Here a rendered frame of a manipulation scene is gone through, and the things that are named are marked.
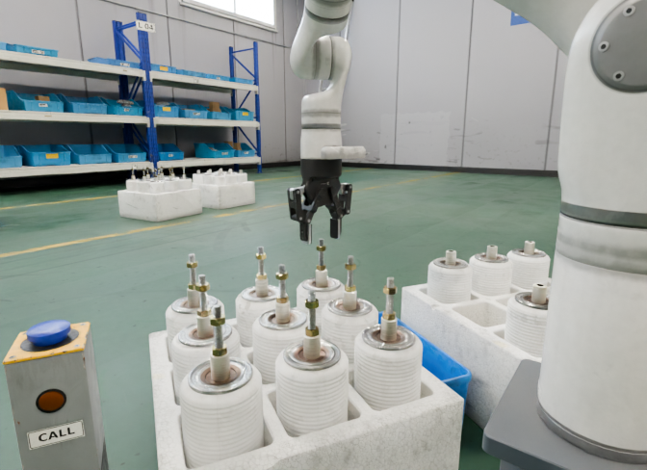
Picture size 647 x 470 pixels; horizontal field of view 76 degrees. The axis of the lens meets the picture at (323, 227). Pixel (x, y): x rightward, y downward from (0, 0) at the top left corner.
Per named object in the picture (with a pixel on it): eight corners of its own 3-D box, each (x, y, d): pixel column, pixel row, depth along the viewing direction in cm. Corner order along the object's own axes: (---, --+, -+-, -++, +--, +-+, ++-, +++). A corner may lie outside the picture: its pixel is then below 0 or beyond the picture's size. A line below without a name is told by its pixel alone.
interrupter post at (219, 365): (223, 370, 51) (222, 346, 50) (235, 378, 49) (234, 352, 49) (206, 378, 49) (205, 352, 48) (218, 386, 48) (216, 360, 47)
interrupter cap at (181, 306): (168, 302, 72) (168, 299, 72) (213, 295, 75) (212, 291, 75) (174, 319, 65) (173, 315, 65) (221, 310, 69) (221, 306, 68)
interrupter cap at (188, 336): (219, 351, 55) (219, 346, 55) (168, 346, 57) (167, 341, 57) (240, 326, 63) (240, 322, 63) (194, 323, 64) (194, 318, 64)
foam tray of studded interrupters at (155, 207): (202, 213, 299) (200, 188, 295) (157, 221, 266) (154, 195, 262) (166, 208, 318) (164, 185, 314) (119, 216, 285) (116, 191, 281)
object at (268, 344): (268, 399, 74) (265, 304, 70) (320, 407, 72) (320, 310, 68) (246, 436, 65) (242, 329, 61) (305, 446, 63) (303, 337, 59)
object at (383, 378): (429, 450, 62) (436, 339, 58) (387, 483, 56) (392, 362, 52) (381, 417, 69) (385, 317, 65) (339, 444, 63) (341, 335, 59)
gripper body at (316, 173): (325, 153, 80) (325, 200, 82) (290, 154, 75) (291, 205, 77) (352, 154, 74) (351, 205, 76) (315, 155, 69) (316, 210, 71)
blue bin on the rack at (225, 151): (194, 157, 608) (193, 143, 604) (214, 156, 638) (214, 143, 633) (215, 158, 578) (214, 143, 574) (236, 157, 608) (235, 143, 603)
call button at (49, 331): (69, 348, 44) (66, 330, 43) (24, 355, 42) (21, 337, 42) (74, 332, 47) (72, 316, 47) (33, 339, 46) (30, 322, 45)
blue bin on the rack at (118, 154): (96, 161, 503) (94, 143, 498) (126, 160, 533) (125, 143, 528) (117, 163, 474) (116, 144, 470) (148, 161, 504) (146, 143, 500)
